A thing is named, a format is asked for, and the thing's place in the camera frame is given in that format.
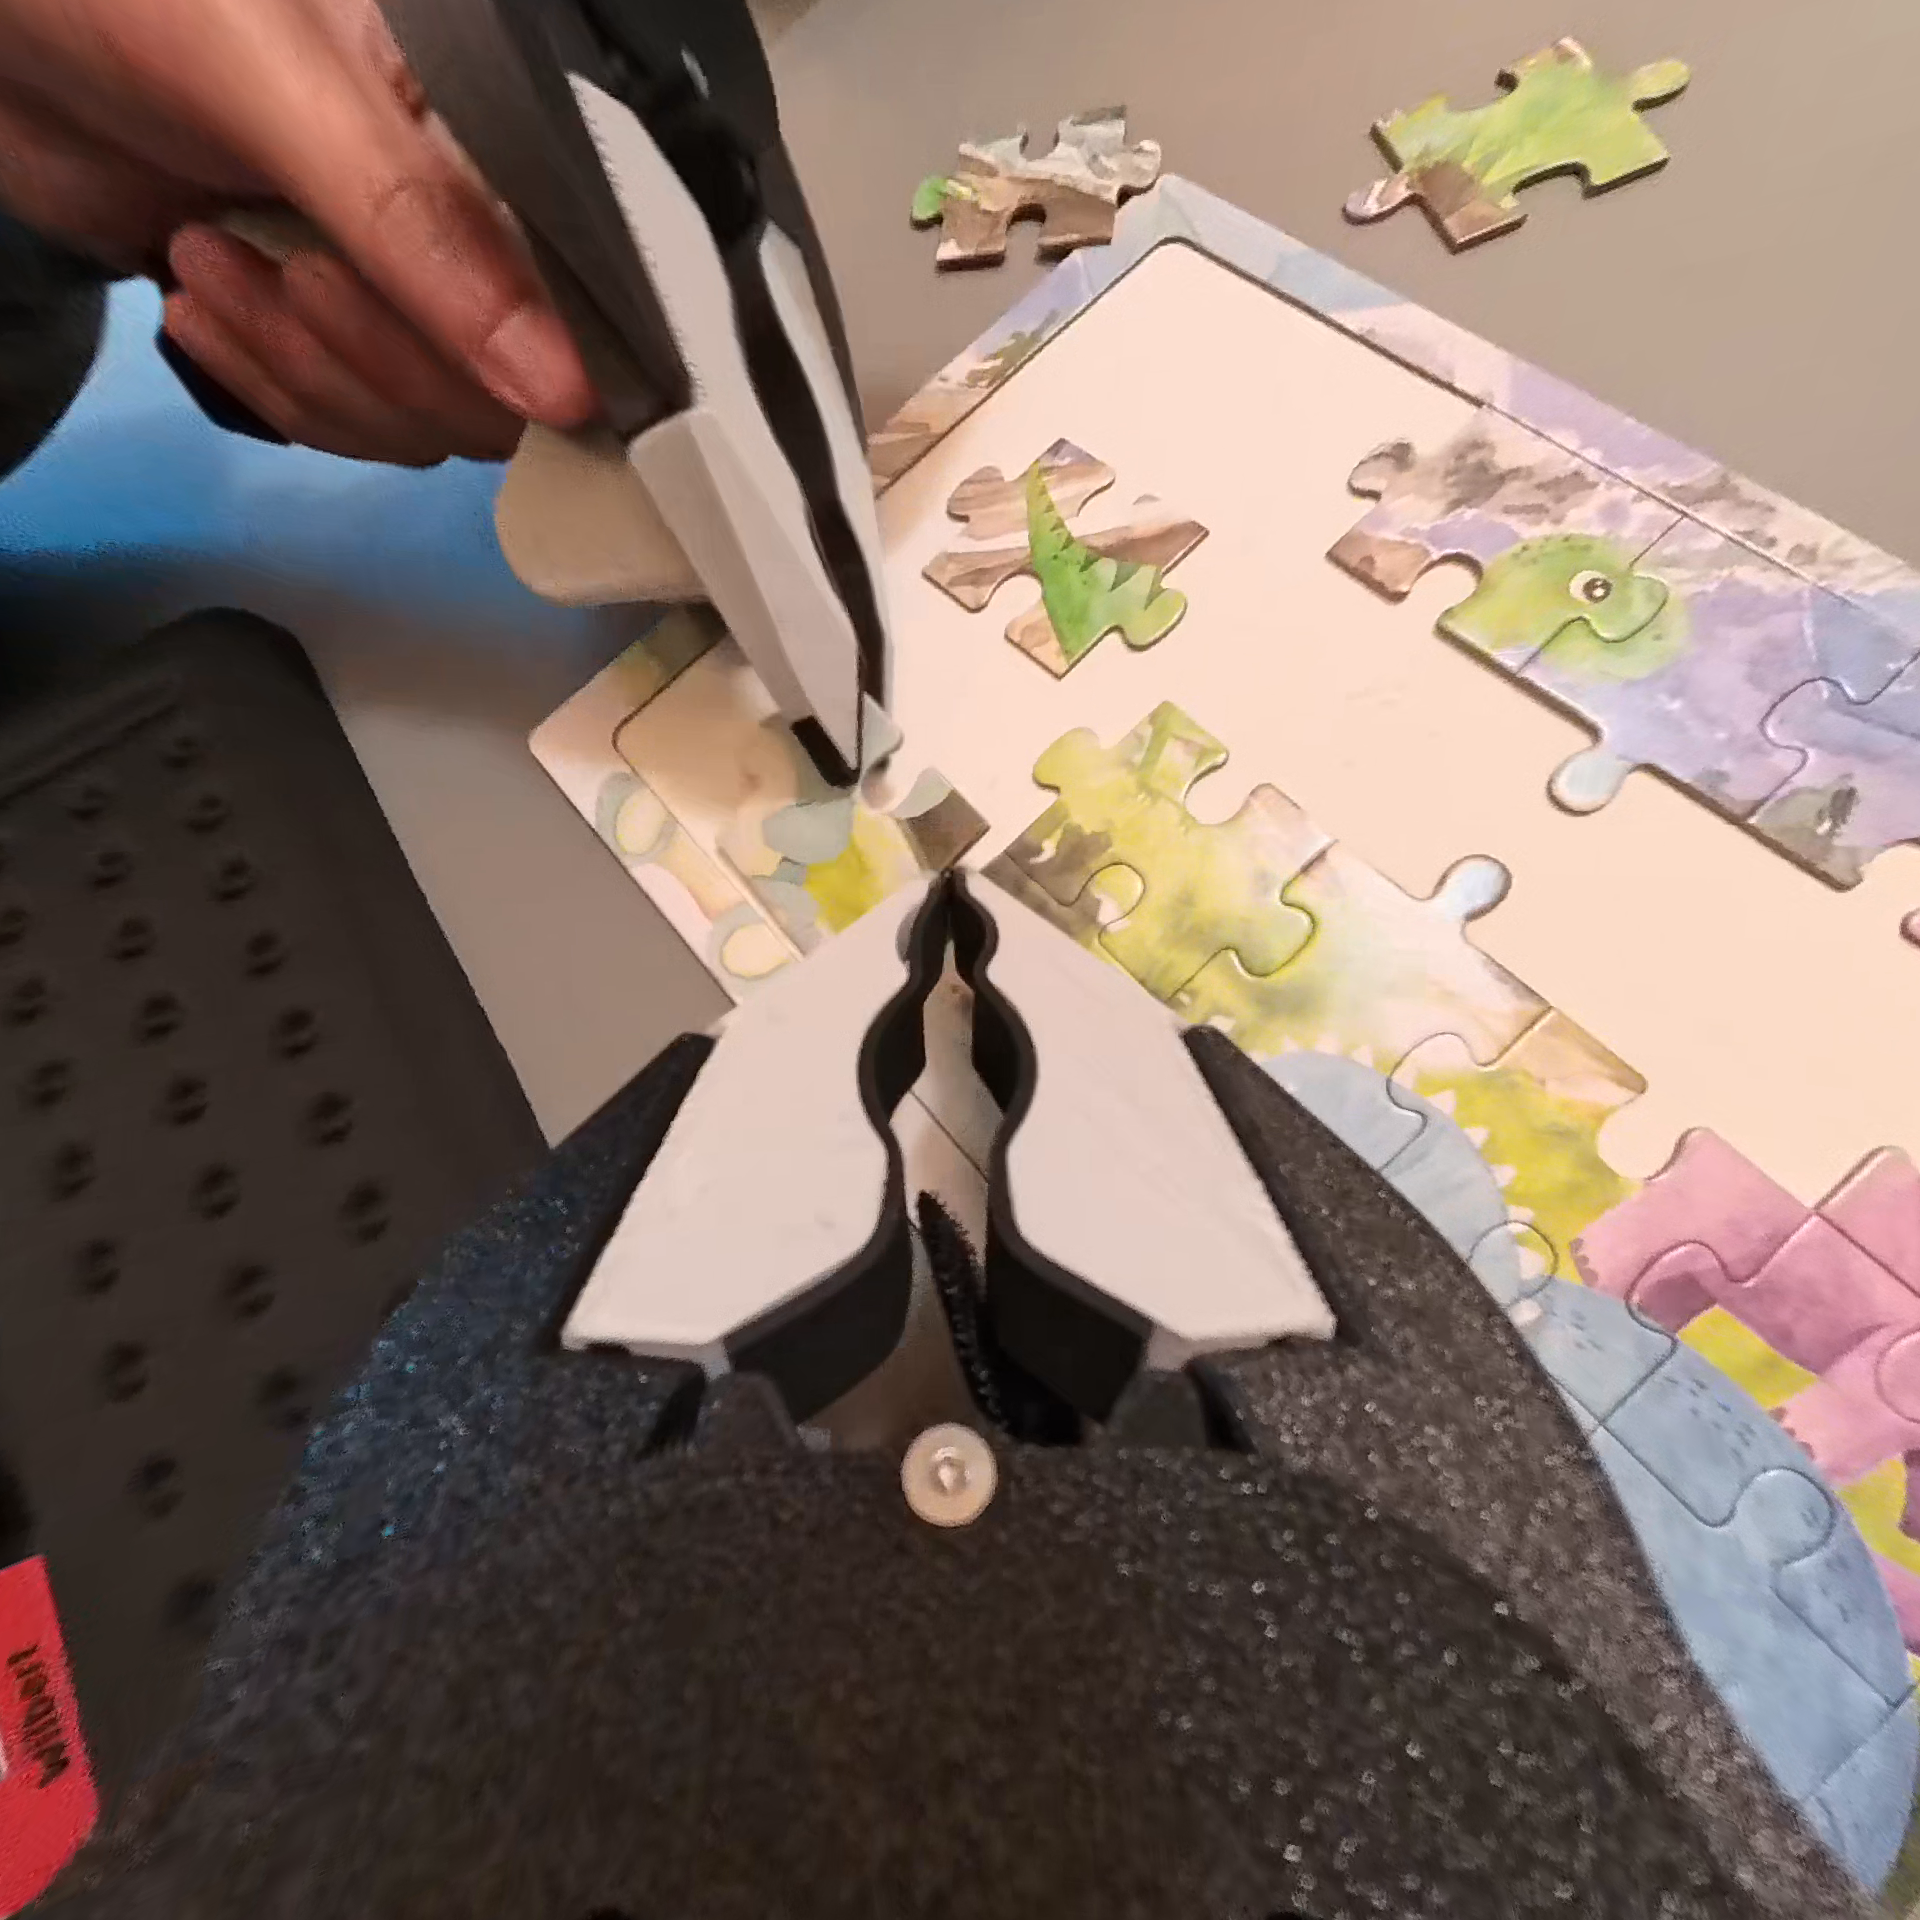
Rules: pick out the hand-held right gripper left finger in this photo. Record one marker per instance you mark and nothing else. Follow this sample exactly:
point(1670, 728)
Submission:
point(751, 1185)

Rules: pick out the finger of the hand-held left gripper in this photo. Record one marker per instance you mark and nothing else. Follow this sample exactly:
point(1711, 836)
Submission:
point(818, 374)
point(751, 569)

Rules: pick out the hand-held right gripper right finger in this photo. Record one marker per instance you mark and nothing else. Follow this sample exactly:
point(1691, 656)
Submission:
point(1155, 1185)

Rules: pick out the teal plant puzzle piece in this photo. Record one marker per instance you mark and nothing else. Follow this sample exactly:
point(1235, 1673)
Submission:
point(809, 826)

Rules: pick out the brown grey puzzle piece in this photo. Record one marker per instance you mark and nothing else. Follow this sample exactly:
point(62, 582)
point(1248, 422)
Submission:
point(1050, 180)

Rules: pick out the green and brown puzzle piece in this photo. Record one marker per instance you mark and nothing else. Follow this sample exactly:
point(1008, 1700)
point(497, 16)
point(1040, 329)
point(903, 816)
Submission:
point(1079, 569)

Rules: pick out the green grass puzzle piece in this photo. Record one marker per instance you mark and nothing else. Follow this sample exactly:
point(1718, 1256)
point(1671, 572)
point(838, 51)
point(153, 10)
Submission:
point(1141, 810)

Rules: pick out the dinosaur puzzle tray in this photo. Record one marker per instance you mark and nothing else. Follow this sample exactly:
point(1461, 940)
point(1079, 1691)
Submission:
point(1350, 494)

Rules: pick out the green dinosaur head puzzle piece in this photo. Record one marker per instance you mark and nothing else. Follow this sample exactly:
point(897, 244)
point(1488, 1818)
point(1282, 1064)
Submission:
point(1575, 600)

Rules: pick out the small green brown puzzle piece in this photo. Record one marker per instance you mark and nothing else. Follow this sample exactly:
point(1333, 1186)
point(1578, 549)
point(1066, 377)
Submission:
point(1530, 136)

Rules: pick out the blue purple puzzle piece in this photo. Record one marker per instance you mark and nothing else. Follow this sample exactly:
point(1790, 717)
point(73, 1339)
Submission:
point(1862, 704)

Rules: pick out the person's left hand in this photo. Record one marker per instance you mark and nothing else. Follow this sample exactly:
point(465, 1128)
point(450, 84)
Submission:
point(301, 180)

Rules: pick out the red printed card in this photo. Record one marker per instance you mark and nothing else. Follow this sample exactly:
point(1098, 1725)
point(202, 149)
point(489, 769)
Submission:
point(43, 1694)

